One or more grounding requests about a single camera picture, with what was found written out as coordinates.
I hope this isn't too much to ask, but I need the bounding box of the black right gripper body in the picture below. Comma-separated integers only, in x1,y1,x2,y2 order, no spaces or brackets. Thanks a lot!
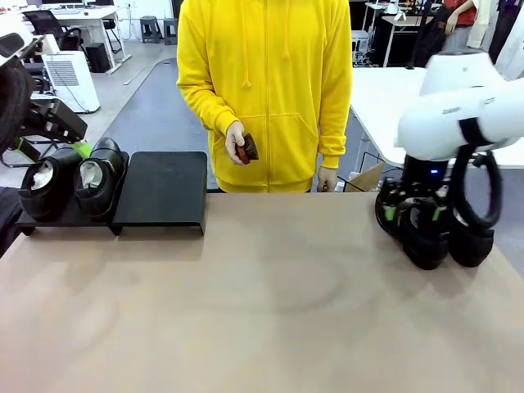
403,154,452,201

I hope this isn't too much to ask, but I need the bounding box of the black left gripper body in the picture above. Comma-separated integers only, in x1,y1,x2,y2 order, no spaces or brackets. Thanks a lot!
23,97,89,145

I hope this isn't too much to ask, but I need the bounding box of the black leather shoe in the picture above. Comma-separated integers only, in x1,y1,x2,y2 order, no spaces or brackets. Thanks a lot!
445,192,495,269
18,149,83,223
375,183,450,271
74,138,130,221

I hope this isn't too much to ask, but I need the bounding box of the brown shoe brush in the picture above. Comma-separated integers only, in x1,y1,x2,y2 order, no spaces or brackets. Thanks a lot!
235,133,261,166

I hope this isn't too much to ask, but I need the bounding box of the person's left forearm yellow sleeve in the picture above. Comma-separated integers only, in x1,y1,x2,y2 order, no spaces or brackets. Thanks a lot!
318,93,354,169

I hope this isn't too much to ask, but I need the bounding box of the person's right forearm yellow sleeve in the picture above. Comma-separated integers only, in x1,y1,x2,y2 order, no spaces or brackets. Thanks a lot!
176,81,242,136

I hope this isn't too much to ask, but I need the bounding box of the person's left hand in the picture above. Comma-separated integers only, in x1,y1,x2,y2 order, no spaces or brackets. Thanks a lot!
318,166,339,193

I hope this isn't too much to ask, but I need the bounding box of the person's right hand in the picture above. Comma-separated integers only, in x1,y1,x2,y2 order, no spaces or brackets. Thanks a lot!
224,120,247,165

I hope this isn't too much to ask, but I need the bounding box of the white air purifier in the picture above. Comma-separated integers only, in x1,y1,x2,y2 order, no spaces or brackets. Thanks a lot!
42,51,102,115

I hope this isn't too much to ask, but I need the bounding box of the black computer tower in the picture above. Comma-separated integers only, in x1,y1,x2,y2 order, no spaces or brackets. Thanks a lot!
85,43,111,74

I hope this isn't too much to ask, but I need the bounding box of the white table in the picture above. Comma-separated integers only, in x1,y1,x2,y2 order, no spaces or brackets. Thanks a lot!
350,67,429,167

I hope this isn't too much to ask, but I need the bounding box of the black mesh office chair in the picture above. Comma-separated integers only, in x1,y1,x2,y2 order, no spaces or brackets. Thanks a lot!
22,10,85,55

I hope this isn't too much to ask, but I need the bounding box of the white office desk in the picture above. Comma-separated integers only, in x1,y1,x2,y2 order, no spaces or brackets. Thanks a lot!
0,4,132,75

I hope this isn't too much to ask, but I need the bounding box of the grey plastic stool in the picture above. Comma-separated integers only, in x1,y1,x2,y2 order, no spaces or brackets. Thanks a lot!
140,15,163,44
163,17,179,45

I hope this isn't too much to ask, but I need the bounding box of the dark workbench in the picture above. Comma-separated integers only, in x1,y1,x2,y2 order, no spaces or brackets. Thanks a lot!
364,2,435,69

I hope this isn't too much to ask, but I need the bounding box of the white computer case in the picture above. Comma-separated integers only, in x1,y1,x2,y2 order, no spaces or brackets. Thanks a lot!
351,30,372,66

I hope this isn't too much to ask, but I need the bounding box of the person in dark clothes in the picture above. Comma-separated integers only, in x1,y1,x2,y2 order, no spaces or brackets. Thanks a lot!
489,0,521,69

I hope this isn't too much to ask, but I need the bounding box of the person in red shirt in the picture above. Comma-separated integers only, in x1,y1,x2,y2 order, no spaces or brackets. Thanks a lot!
433,0,480,56

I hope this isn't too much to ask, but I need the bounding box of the person in yellow hoodie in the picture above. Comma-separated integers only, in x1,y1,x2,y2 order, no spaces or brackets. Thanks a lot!
175,0,354,194

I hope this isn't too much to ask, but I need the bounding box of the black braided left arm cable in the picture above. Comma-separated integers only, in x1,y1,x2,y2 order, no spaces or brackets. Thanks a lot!
0,65,37,156

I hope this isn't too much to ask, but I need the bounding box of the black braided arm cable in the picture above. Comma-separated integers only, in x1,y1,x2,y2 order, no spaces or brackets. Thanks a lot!
0,65,37,156
448,118,504,227

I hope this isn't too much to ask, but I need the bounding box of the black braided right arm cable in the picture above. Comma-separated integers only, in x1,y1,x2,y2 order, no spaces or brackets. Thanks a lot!
448,118,504,227

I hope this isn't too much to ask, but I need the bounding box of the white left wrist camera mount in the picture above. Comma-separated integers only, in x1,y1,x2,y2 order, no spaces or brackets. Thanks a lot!
0,32,47,69

